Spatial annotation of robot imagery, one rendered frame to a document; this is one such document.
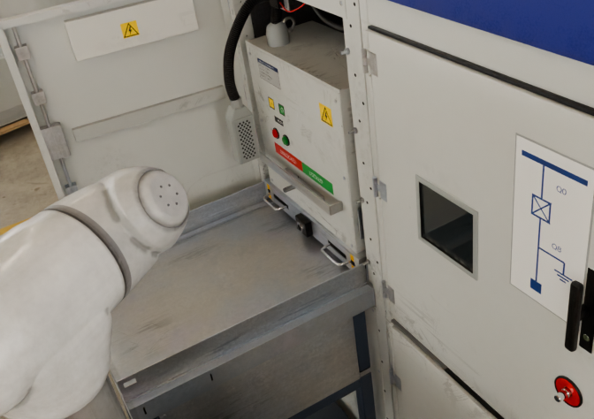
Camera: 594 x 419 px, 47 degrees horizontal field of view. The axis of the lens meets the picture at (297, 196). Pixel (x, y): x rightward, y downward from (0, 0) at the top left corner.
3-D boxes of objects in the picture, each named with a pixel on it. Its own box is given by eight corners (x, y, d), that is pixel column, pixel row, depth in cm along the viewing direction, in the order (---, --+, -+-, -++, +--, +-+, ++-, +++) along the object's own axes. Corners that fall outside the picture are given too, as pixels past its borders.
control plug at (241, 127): (239, 165, 204) (229, 112, 195) (233, 159, 208) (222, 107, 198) (262, 156, 207) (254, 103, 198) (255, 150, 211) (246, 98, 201)
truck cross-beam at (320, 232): (360, 278, 183) (358, 259, 179) (266, 194, 224) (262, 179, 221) (376, 270, 184) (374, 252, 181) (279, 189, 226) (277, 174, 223)
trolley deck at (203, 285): (135, 428, 159) (128, 410, 156) (71, 290, 207) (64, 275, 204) (375, 305, 184) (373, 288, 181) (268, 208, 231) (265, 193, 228)
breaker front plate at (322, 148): (354, 259, 182) (335, 94, 157) (268, 186, 220) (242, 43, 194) (357, 256, 183) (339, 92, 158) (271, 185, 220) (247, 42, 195)
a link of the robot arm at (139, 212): (90, 173, 89) (10, 232, 80) (164, 121, 77) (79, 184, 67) (153, 252, 92) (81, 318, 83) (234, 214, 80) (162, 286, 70)
